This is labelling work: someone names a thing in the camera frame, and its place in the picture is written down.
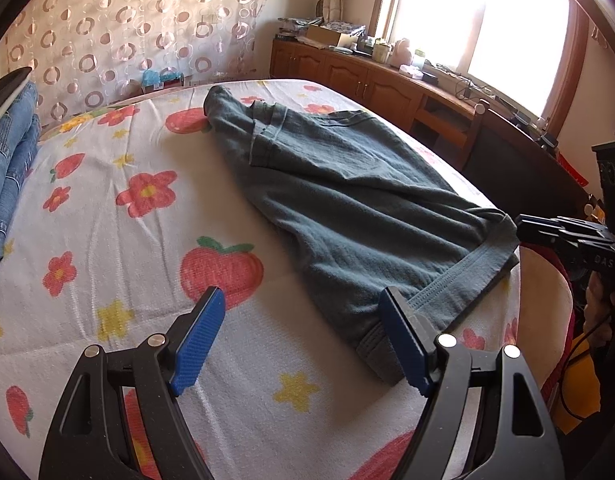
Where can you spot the cardboard box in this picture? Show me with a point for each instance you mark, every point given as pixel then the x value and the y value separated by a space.
pixel 327 35

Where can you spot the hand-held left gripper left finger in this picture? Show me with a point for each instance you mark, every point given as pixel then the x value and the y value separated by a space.
pixel 200 340

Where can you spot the folded dark pants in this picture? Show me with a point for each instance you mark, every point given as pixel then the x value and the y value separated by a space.
pixel 5 82

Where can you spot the tissue box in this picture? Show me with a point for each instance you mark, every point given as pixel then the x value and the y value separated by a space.
pixel 411 71

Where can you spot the wooden chair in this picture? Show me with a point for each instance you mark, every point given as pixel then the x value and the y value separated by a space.
pixel 445 127

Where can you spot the folded blue jeans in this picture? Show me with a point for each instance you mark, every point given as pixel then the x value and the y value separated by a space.
pixel 15 105
pixel 10 185

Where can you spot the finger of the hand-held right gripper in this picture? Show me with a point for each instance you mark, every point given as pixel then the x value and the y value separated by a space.
pixel 547 246
pixel 542 226

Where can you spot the blue fluffy cloth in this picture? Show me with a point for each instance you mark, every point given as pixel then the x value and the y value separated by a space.
pixel 162 77

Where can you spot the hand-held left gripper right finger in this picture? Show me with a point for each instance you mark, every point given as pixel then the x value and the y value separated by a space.
pixel 402 340

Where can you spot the wooden cabinet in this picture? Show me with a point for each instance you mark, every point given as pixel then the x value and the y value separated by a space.
pixel 347 75

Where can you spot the circle patterned sheer curtain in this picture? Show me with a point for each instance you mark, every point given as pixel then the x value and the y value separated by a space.
pixel 137 20

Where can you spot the beige blanket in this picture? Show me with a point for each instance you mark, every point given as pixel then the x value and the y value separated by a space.
pixel 542 310

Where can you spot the white jar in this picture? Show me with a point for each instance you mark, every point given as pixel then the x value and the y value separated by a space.
pixel 382 51

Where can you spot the yellow bag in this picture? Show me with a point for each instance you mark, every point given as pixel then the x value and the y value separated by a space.
pixel 582 390

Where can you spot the teal pants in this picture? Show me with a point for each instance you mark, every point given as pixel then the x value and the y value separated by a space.
pixel 347 185

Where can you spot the person's right hand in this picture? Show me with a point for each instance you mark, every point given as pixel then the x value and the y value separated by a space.
pixel 598 297

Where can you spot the bright window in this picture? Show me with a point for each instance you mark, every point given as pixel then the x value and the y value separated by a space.
pixel 467 25

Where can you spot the dark brown chair back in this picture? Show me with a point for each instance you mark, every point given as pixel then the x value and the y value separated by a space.
pixel 522 165

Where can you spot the floral bed sheet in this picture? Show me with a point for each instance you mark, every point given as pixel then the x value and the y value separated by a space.
pixel 137 270

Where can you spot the folded grey pants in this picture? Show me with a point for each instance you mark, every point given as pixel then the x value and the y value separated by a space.
pixel 2 107

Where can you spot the pink plush toy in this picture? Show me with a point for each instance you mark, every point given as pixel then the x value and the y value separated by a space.
pixel 403 52

